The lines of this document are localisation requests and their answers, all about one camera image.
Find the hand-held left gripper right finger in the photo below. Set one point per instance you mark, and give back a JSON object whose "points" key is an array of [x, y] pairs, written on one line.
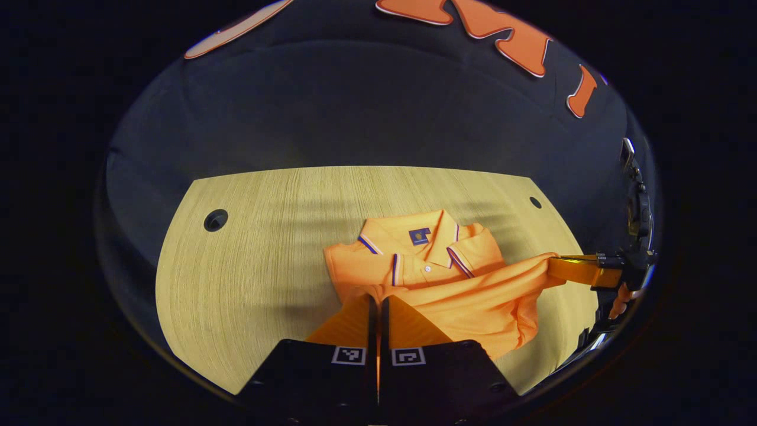
{"points": [[443, 378]]}

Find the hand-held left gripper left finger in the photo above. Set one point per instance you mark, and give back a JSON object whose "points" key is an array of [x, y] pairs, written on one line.
{"points": [[313, 378]]}

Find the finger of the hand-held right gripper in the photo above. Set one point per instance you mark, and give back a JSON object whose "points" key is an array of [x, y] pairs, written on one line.
{"points": [[582, 273]]}

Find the orange T-shirt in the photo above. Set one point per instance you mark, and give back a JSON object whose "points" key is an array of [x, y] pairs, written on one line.
{"points": [[473, 296]]}

